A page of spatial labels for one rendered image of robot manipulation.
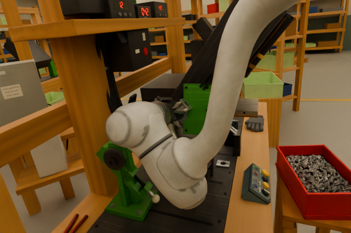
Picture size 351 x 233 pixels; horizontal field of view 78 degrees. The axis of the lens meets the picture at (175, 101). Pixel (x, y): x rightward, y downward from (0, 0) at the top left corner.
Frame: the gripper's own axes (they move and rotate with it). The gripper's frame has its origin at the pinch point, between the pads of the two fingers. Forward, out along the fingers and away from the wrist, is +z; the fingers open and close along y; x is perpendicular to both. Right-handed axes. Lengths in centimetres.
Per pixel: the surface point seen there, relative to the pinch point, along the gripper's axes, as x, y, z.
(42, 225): 179, 21, 43
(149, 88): 8.3, 18.7, 9.8
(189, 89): -6.5, 3.5, 4.5
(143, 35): -9.2, 32.1, -0.1
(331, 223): -10, -65, 7
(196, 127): 2.5, -9.4, 4.5
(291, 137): -5, -91, 231
